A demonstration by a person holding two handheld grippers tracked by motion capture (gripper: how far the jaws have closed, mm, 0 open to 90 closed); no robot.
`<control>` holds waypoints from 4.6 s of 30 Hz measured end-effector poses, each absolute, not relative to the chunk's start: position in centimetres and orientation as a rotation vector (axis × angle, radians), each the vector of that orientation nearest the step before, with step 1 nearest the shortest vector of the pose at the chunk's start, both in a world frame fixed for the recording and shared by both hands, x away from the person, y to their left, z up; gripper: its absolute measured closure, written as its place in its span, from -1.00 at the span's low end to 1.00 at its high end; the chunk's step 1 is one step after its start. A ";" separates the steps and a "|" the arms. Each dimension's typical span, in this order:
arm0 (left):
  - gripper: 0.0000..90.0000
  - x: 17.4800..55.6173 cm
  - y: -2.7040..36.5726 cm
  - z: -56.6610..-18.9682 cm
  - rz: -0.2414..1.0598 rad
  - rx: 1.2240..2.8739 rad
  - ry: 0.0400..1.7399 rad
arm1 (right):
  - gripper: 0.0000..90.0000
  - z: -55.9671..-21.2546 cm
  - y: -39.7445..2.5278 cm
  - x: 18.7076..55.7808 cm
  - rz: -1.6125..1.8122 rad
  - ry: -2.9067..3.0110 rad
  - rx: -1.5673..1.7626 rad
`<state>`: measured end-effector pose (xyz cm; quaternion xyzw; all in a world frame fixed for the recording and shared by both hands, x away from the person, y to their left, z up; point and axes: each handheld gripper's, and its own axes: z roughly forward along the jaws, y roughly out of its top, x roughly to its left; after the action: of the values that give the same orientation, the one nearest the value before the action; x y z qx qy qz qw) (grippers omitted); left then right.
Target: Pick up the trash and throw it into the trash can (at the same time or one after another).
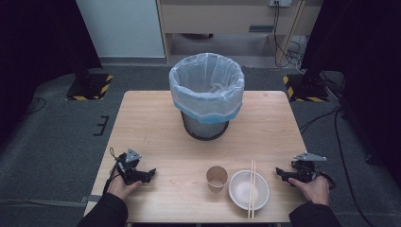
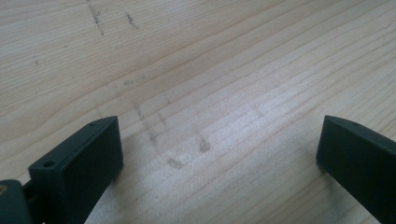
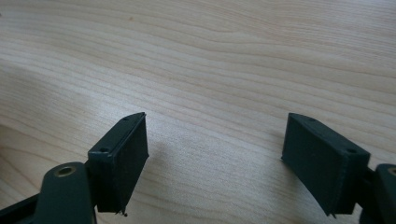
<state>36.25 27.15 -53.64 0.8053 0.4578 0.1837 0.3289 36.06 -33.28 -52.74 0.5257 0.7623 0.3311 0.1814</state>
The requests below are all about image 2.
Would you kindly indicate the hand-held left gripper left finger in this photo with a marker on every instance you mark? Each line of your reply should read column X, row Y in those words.
column 77, row 168

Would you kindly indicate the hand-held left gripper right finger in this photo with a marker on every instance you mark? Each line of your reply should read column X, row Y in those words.
column 358, row 161

